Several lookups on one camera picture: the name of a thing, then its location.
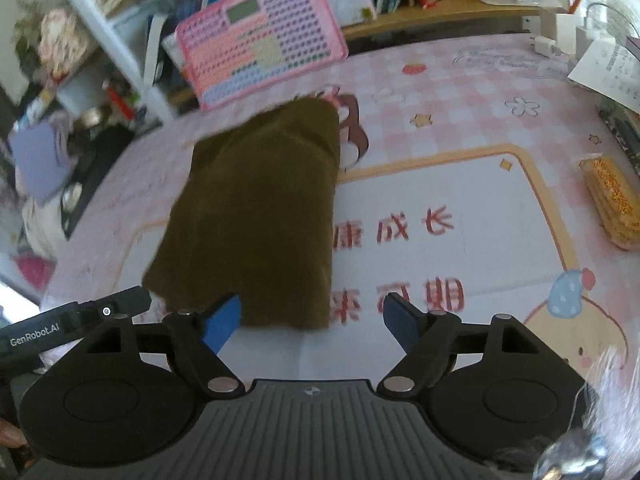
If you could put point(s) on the white metal post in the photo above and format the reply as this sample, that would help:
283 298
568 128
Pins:
120 50

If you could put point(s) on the olive green pants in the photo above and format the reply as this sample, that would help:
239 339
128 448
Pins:
250 220

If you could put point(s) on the orange snack packet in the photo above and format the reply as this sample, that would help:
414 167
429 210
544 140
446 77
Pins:
612 200

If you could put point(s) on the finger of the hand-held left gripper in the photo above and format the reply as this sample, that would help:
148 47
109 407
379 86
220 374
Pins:
120 305

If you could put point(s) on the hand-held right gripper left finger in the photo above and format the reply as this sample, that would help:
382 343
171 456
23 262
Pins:
221 321

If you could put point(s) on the white box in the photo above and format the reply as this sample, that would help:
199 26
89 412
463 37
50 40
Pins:
565 34

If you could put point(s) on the pink toy learning tablet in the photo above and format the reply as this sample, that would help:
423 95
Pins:
260 35

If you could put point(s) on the metal bowl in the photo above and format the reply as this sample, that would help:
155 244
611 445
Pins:
95 117

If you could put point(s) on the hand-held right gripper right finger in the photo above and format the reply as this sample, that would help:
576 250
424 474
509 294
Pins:
404 321

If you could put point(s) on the floral fabric bundle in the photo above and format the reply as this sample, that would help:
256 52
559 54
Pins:
65 42

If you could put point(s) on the small white charger plug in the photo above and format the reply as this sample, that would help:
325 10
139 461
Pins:
544 46

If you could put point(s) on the pink printed desk mat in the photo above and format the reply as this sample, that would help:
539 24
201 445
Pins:
450 185

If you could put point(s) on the stack of books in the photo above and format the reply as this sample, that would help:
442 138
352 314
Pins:
625 130

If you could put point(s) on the person's left hand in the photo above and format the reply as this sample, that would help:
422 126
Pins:
11 434

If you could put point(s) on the black bag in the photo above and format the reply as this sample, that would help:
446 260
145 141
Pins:
95 175

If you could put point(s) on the white power adapter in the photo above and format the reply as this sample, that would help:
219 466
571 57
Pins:
585 40

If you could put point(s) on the white printed paper sheet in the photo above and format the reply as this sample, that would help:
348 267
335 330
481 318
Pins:
607 72

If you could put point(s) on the person's right forearm fluffy sleeve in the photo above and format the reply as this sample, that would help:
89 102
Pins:
612 410

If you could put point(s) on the wooden shelf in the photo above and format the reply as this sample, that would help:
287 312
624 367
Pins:
440 19

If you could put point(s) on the white leaning book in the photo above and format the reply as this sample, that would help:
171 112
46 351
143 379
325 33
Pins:
155 47

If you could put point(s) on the lilac notebook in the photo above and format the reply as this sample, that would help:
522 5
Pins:
39 162

